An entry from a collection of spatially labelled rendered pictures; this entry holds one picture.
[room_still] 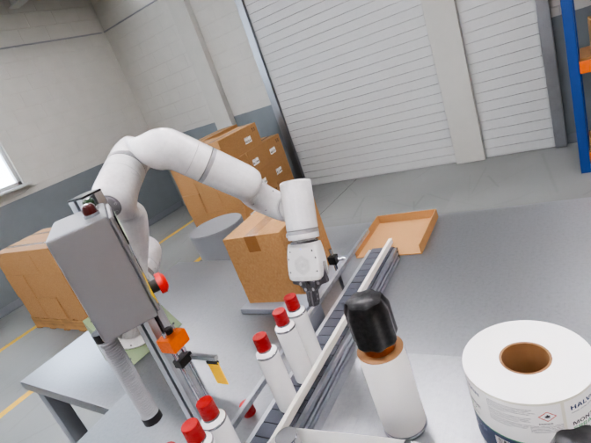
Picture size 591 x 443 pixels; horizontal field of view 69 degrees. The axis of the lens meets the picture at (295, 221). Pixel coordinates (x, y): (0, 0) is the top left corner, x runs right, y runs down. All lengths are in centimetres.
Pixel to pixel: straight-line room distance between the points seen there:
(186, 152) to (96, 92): 644
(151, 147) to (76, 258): 38
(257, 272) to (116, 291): 85
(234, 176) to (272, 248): 47
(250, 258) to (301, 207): 47
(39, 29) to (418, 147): 531
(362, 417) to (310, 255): 39
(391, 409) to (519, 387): 23
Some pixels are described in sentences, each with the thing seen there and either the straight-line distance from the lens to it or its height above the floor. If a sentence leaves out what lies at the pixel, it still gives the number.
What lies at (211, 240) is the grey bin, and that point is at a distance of 344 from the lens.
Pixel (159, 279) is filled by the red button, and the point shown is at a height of 134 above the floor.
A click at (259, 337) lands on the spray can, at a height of 108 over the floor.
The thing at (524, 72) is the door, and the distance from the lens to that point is 492.
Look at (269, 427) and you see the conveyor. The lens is 108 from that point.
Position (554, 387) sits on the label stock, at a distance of 80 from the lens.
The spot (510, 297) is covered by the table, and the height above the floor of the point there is 83.
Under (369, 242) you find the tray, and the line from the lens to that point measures 181.
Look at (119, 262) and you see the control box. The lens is 74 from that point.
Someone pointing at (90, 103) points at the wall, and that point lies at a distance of 733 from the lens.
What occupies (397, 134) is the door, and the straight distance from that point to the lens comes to 532.
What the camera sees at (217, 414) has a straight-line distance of 90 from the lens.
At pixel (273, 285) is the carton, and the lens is 154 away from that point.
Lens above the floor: 159
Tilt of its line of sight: 19 degrees down
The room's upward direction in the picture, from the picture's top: 20 degrees counter-clockwise
